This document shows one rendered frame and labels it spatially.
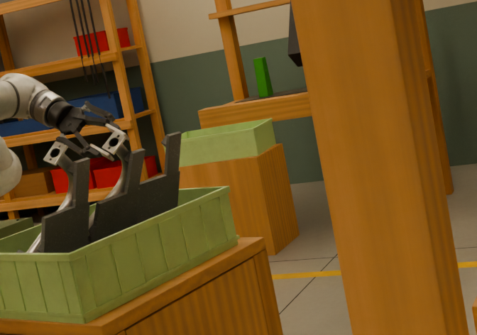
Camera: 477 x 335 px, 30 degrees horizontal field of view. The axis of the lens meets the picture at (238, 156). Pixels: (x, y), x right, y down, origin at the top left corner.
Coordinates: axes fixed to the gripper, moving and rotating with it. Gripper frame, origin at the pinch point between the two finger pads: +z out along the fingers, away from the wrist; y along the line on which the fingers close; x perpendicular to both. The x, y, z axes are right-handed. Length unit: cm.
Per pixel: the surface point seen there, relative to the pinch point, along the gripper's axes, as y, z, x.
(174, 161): 8.4, 6.6, 18.9
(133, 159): -0.3, 7.0, 2.5
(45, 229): -28.0, 6.0, -7.6
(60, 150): -10.9, 0.1, -14.1
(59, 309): -41.2, 17.4, 0.3
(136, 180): -3.4, 7.0, 9.2
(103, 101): 122, -336, 397
